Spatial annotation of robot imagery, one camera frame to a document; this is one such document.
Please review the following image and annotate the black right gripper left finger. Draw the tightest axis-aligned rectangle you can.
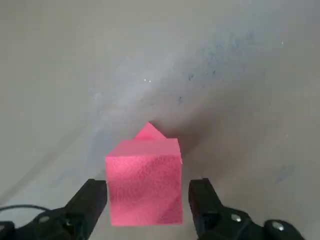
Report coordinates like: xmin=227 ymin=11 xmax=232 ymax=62
xmin=0 ymin=178 xmax=109 ymax=240

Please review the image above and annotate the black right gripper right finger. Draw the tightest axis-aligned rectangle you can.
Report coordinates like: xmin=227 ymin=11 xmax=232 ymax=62
xmin=187 ymin=177 xmax=305 ymax=240

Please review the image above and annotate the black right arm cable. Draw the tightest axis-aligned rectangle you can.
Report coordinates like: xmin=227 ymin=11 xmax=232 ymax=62
xmin=0 ymin=203 xmax=48 ymax=214

